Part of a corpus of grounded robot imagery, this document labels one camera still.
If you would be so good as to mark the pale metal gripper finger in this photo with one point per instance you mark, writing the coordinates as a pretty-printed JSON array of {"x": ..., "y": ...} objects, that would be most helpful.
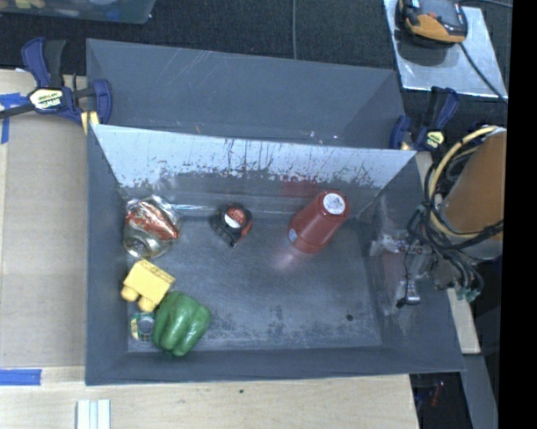
[
  {"x": 395, "y": 246},
  {"x": 410, "y": 290}
]

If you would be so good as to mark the red-brown plastic cup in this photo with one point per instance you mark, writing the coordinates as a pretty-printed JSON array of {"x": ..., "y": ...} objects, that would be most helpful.
[{"x": 318, "y": 224}]

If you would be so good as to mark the grey metal bin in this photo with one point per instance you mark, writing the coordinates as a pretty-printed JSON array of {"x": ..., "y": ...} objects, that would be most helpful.
[{"x": 266, "y": 288}]

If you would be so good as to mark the black and orange tape measure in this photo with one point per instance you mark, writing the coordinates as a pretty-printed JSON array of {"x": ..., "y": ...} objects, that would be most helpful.
[{"x": 232, "y": 223}]

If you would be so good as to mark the green toy bell pepper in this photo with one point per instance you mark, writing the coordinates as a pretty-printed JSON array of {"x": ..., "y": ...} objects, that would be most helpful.
[{"x": 181, "y": 322}]

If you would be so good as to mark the clear glass jar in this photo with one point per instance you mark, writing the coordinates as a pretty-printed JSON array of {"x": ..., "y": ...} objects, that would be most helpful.
[{"x": 150, "y": 227}]

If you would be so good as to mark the yellow toy block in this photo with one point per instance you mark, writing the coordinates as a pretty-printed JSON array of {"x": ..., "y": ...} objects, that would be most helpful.
[{"x": 146, "y": 284}]

